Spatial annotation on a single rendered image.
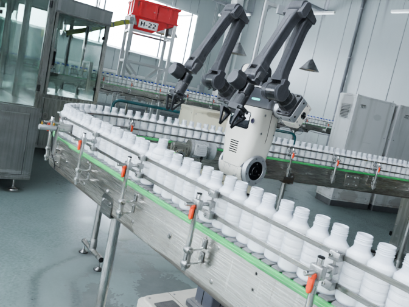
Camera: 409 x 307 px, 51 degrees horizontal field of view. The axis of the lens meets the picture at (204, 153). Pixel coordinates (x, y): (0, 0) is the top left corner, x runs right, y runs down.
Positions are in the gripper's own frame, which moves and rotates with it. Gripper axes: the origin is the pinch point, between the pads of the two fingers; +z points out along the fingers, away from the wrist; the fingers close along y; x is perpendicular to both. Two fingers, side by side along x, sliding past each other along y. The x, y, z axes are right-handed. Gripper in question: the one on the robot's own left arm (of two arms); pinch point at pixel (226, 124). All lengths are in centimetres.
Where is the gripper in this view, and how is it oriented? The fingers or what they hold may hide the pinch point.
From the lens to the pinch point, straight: 180.4
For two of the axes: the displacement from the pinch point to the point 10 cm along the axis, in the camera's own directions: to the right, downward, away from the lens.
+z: -5.0, 8.6, -1.2
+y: 7.0, 3.2, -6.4
